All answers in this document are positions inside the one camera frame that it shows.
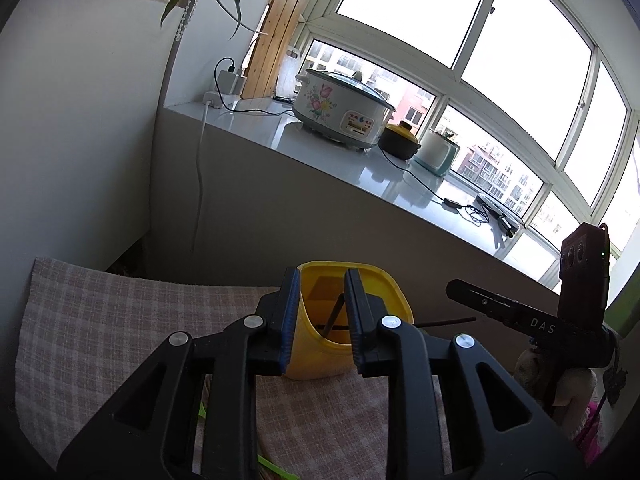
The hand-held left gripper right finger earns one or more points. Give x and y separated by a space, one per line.
352 321

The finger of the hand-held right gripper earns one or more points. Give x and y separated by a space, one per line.
480 301

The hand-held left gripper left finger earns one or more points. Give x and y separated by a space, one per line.
292 321

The yellow plastic utensil container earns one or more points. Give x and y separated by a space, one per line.
320 360

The person's right hand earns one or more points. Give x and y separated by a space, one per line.
575 392

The black device on sill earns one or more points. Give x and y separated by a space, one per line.
500 212

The white windowsill counter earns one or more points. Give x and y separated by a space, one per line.
280 200

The mint and white kettle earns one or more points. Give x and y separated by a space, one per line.
435 157

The pink checked cloth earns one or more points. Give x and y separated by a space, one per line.
125 320

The brown clay pot yellow lid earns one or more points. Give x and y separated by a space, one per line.
397 144

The floral white rice cooker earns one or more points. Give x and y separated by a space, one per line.
330 110

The white power strip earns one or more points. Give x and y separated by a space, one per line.
212 99

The wooden plank board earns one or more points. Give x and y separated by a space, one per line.
272 45

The white window frame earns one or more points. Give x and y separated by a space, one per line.
457 72

